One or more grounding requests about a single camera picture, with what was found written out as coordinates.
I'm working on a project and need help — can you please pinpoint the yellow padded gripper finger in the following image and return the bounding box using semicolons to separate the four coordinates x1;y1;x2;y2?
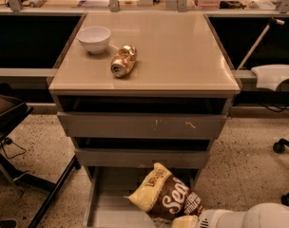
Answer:
171;216;198;228

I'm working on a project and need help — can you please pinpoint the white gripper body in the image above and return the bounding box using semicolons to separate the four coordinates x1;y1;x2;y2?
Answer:
197;209;245;228

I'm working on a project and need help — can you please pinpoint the brown chip bag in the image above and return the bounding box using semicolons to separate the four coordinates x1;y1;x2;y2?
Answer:
127;162;204;219

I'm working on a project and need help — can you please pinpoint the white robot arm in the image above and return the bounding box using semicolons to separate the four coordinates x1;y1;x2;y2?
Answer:
171;203;289;228

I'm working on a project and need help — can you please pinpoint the grey bottom drawer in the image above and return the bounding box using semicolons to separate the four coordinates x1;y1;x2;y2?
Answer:
84;167;193;228

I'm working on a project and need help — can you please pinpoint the grey drawer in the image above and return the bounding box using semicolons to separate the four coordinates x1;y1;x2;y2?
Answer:
84;167;193;228
58;97;227;140
75;138;211;169

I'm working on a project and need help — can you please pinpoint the grey drawer cabinet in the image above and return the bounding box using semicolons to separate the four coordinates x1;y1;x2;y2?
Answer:
47;10;243;176

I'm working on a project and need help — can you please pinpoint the grey middle drawer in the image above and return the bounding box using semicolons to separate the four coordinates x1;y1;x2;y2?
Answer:
75;138;211;169

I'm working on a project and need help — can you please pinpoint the grey top drawer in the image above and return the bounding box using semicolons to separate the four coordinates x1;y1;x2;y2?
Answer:
58;97;227;140

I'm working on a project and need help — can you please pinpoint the black office chair base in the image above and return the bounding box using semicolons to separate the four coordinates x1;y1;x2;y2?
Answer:
272;138;289;209

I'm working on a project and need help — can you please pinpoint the white curved plastic cover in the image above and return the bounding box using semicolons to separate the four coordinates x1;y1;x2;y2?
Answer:
251;65;289;91

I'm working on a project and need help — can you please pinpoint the crushed gold soda can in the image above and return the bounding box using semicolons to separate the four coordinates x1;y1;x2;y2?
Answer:
110;45;138;78

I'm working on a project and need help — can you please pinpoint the white ceramic bowl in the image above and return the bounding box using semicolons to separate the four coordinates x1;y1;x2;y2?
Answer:
76;26;111;54

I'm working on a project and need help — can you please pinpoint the black chair left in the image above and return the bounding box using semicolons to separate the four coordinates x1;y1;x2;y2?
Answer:
0;83;81;228

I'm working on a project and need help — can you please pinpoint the white rod with tip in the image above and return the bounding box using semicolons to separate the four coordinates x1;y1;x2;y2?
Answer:
238;17;285;70

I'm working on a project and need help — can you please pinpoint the black cable on floor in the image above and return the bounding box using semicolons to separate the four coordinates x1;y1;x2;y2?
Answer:
0;136;29;160

